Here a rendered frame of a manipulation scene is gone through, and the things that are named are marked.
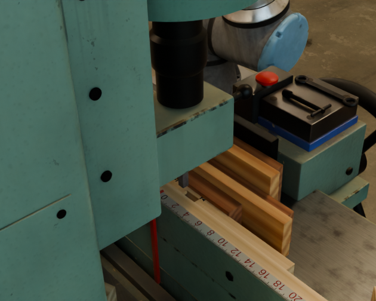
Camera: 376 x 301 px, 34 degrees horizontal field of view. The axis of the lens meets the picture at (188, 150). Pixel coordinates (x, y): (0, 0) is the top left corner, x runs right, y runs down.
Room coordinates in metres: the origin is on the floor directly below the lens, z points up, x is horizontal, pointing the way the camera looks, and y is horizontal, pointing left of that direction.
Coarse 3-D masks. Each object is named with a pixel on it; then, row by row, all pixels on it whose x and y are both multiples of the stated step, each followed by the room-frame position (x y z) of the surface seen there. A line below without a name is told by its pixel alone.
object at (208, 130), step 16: (208, 96) 0.57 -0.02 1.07; (224, 96) 0.57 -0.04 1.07; (160, 112) 0.54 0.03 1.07; (176, 112) 0.54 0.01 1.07; (192, 112) 0.54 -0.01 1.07; (208, 112) 0.55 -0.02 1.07; (224, 112) 0.56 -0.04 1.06; (160, 128) 0.51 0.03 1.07; (176, 128) 0.52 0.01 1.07; (192, 128) 0.53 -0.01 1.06; (208, 128) 0.55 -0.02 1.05; (224, 128) 0.56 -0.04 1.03; (160, 144) 0.50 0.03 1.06; (176, 144) 0.52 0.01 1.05; (192, 144) 0.53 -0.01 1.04; (208, 144) 0.55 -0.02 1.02; (224, 144) 0.56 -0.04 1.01; (160, 160) 0.50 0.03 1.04; (176, 160) 0.52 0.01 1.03; (192, 160) 0.53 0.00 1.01; (208, 160) 0.55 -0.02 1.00; (160, 176) 0.50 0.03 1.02; (176, 176) 0.52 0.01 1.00
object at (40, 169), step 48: (0, 0) 0.34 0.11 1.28; (48, 0) 0.36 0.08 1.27; (0, 48) 0.34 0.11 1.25; (48, 48) 0.36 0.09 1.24; (0, 96) 0.33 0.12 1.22; (48, 96) 0.35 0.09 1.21; (0, 144) 0.33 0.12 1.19; (48, 144) 0.35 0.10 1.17; (0, 192) 0.32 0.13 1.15; (48, 192) 0.34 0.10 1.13; (0, 240) 0.31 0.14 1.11; (48, 240) 0.34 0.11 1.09; (96, 240) 0.37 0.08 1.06; (0, 288) 0.31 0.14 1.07; (48, 288) 0.33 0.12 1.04; (96, 288) 0.36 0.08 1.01
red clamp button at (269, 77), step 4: (260, 72) 0.71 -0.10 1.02; (264, 72) 0.70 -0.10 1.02; (268, 72) 0.70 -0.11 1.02; (272, 72) 0.70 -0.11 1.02; (256, 76) 0.70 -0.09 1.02; (260, 76) 0.69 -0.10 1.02; (264, 76) 0.69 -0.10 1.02; (268, 76) 0.69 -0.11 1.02; (272, 76) 0.69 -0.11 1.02; (276, 76) 0.69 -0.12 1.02; (256, 80) 0.69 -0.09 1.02; (260, 80) 0.69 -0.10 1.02; (264, 80) 0.69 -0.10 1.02; (268, 80) 0.68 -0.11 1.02; (272, 80) 0.69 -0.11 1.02; (276, 80) 0.69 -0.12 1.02; (264, 84) 0.68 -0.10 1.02; (268, 84) 0.68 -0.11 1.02; (272, 84) 0.68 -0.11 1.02
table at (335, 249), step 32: (320, 192) 0.60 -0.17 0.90; (352, 192) 0.64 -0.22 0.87; (320, 224) 0.54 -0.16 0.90; (352, 224) 0.54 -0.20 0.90; (160, 256) 0.54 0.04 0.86; (288, 256) 0.49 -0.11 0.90; (320, 256) 0.49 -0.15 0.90; (352, 256) 0.49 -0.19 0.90; (192, 288) 0.49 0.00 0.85; (224, 288) 0.45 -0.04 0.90; (320, 288) 0.44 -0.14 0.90; (352, 288) 0.44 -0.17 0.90
